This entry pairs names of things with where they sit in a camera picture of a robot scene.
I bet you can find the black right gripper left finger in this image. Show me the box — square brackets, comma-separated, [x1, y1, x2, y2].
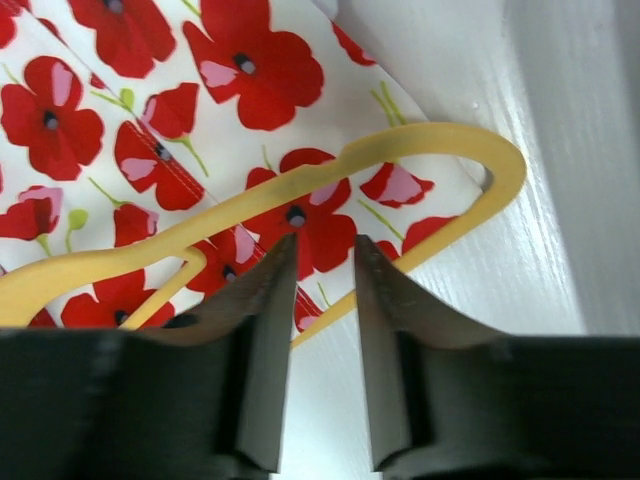
[149, 234, 298, 473]

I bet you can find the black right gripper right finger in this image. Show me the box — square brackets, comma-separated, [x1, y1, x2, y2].
[353, 234, 502, 472]

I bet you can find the yellow clothes hanger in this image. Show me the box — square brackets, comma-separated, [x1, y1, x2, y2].
[1, 122, 526, 330]

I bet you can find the red poppy print skirt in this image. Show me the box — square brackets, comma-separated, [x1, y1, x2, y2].
[1, 1, 481, 332]

